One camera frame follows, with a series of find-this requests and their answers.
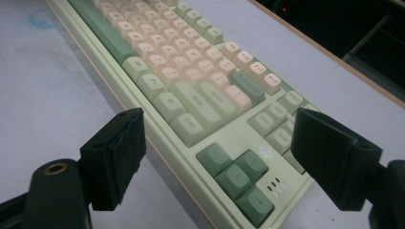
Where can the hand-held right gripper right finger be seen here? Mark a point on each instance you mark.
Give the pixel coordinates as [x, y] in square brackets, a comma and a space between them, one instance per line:
[331, 159]

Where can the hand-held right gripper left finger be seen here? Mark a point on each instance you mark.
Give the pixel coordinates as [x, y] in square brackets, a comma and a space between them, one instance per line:
[111, 159]

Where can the green and cream keyboard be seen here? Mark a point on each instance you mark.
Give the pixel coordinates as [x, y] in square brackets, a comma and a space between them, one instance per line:
[197, 105]

